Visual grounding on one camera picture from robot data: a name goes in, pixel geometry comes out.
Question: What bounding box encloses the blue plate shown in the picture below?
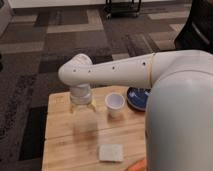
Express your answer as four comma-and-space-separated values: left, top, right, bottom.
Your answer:
127, 87, 150, 111

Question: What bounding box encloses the black rolling cart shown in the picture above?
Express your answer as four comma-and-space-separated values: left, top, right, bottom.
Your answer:
104, 0, 142, 19

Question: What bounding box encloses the orange carrot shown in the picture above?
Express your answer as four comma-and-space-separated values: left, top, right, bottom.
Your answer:
125, 159, 147, 171

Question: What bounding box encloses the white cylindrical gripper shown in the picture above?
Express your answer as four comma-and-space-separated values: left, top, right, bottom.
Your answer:
70, 84, 96, 113

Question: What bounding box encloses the white paper cup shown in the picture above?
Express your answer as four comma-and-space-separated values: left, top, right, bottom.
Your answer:
105, 93, 125, 117

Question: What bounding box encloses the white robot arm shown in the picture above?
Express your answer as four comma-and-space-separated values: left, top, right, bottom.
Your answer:
58, 50, 213, 171

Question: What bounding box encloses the white eraser block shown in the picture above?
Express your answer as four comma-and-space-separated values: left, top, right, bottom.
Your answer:
98, 144, 124, 162

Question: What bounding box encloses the black office chair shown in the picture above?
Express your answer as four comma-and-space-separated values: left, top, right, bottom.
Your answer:
174, 0, 213, 54

